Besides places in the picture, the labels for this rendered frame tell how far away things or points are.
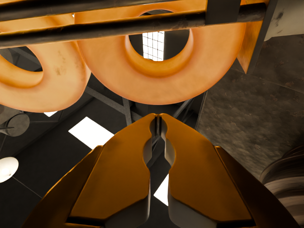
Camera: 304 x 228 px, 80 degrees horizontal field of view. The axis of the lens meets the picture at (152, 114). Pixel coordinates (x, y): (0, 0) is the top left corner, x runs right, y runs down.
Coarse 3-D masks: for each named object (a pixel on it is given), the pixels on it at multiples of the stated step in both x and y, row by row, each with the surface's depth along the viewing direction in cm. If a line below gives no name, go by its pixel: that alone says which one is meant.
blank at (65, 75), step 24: (0, 0) 14; (0, 24) 16; (24, 24) 16; (48, 24) 16; (48, 48) 17; (72, 48) 17; (0, 72) 21; (24, 72) 22; (48, 72) 19; (72, 72) 19; (0, 96) 22; (24, 96) 22; (48, 96) 22; (72, 96) 22
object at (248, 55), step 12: (252, 0) 14; (264, 0) 13; (276, 0) 12; (252, 24) 15; (264, 24) 13; (252, 36) 15; (264, 36) 14; (240, 48) 17; (252, 48) 15; (240, 60) 18; (252, 60) 15; (252, 72) 16
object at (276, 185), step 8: (296, 160) 43; (280, 168) 46; (288, 168) 44; (296, 168) 42; (272, 176) 47; (280, 176) 42; (288, 176) 40; (296, 176) 39; (264, 184) 46; (272, 184) 44; (280, 184) 43; (288, 184) 41; (296, 184) 40; (272, 192) 46; (280, 192) 44
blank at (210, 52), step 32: (192, 0) 14; (192, 32) 16; (224, 32) 16; (96, 64) 18; (128, 64) 18; (160, 64) 21; (192, 64) 18; (224, 64) 18; (128, 96) 22; (160, 96) 22; (192, 96) 21
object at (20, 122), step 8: (8, 56) 207; (0, 104) 190; (0, 112) 192; (8, 112) 224; (16, 112) 234; (0, 120) 219; (8, 120) 234; (16, 120) 243; (24, 120) 254; (0, 128) 214; (8, 128) 224; (16, 128) 246; (24, 128) 257
